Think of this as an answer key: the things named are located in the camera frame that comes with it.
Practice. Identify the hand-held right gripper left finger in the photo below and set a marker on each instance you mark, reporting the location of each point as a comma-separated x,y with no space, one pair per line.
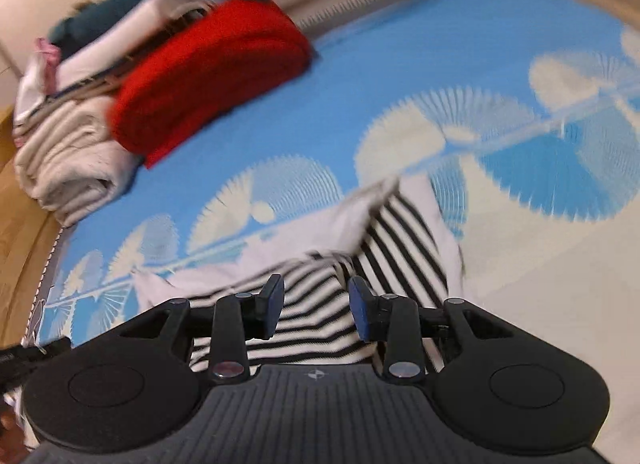
272,305

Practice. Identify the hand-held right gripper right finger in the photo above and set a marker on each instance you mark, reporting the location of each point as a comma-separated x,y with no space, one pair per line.
360,310

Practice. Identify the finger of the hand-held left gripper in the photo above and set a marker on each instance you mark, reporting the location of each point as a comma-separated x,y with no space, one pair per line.
52,348

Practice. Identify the striped hooded sweater white vest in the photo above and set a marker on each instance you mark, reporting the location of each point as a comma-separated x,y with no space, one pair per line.
320,294

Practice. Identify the cream folded fleece blanket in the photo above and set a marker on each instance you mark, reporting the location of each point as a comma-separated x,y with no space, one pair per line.
75,158

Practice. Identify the red folded blanket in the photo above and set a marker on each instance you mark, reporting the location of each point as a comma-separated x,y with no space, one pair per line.
215,73

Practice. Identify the blue printed bed sheet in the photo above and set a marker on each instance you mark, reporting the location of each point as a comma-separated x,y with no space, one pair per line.
400,58

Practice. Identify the pink and white cloth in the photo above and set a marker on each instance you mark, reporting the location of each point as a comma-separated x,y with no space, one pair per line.
45,51

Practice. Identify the white folded quilt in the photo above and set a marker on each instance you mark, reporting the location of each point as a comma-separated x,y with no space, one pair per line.
145,13

